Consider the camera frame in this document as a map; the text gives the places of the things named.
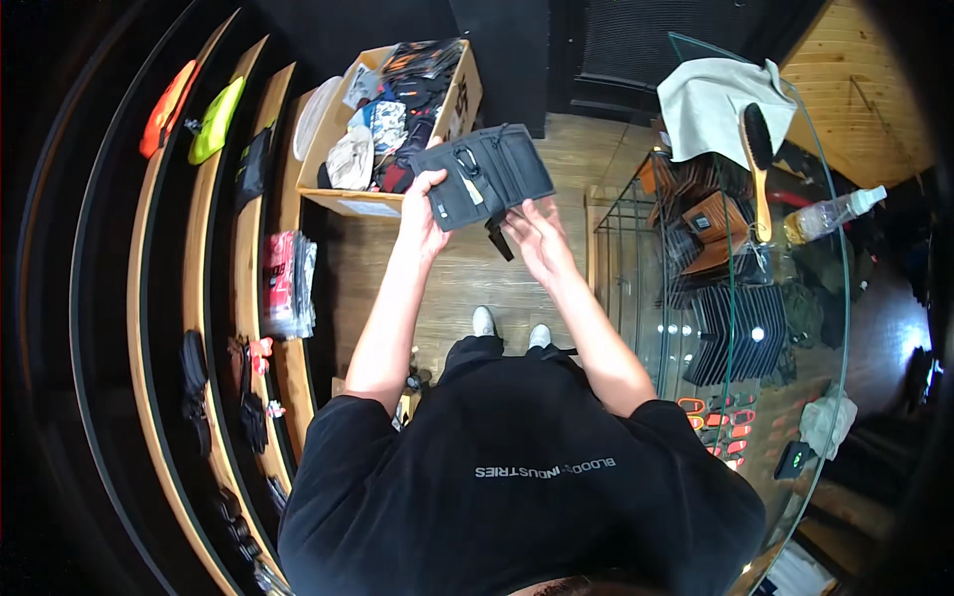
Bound person's right hand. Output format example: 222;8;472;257
500;196;580;291

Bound person's left hand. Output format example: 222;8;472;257
398;168;455;259

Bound black fabric wallet with strap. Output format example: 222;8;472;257
408;123;557;262

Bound cardboard box of packed goods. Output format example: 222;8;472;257
296;37;484;219

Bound person's legs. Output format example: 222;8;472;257
443;305;579;377

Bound stack of red white packets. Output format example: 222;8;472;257
260;230;319;341

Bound wooden wallet display stands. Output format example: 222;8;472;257
639;152;769;278

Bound black pouch with yellow tag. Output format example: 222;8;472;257
236;127;274;211

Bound row of black wallets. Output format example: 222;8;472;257
681;283;789;387

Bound grey cloth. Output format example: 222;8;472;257
656;57;799;173

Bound neon yellow pouch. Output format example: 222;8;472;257
187;76;247;165

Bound row of orange carabiners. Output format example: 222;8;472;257
677;393;759;472

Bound black bags with red tags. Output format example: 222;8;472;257
227;335;287;455

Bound person's body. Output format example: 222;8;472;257
277;355;769;596

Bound orange pouch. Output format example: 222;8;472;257
139;60;201;159

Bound glass display counter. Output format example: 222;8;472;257
586;32;866;596

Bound clear plastic spray bottle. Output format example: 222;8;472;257
783;185;888;247

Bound black card reader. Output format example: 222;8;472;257
773;440;814;481

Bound crumpled pale cloth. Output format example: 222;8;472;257
798;393;860;461

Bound wooden wall shelf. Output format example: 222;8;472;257
123;9;336;596

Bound wooden handled black brush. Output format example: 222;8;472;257
738;103;777;244

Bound black strap bags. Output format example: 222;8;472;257
178;329;215;458

